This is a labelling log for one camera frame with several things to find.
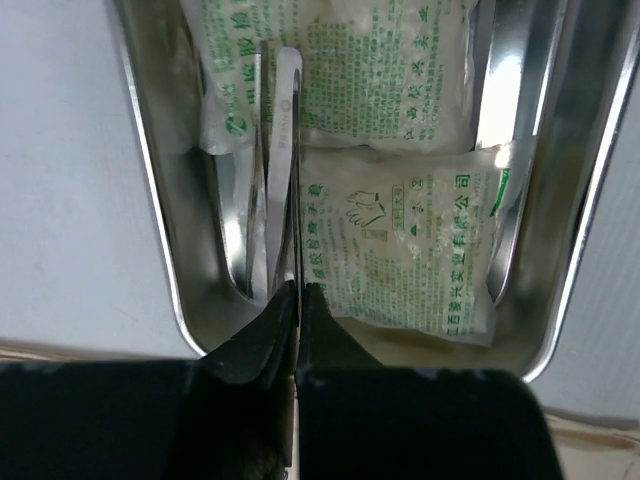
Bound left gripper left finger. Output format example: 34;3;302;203
1;282;298;479

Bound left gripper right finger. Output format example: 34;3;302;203
295;283;563;479

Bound green glove packet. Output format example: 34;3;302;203
300;143;516;345
182;0;475;155

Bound steel tweezers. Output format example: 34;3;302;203
265;47;303;294
245;40;268;299

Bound beige cloth mat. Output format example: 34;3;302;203
0;337;640;480

